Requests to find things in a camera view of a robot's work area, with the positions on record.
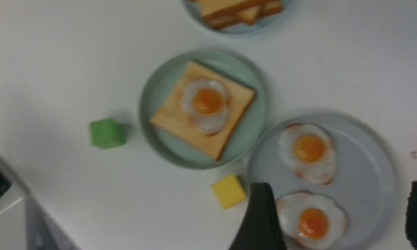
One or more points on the mint green plate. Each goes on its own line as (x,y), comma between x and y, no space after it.
(179,152)

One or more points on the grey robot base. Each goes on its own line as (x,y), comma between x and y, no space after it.
(23,223)

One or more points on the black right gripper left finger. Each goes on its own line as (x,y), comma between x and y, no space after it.
(260,228)

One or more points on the yellow cube block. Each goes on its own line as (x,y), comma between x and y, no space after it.
(229,191)

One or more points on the light blue bread plate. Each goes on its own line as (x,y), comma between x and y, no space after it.
(270,16)

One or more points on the fried egg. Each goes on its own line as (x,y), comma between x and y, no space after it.
(308,150)
(206,104)
(314,221)

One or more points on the fried egg lower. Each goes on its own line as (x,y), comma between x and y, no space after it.
(308,150)

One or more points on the grey blue egg plate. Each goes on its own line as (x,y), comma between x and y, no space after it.
(365,185)

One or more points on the toast slice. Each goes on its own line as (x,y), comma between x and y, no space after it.
(223,22)
(214,9)
(171,118)
(250,15)

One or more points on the green cube block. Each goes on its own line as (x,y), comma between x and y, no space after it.
(107,133)

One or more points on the fried egg top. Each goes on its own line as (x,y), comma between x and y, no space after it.
(206,104)

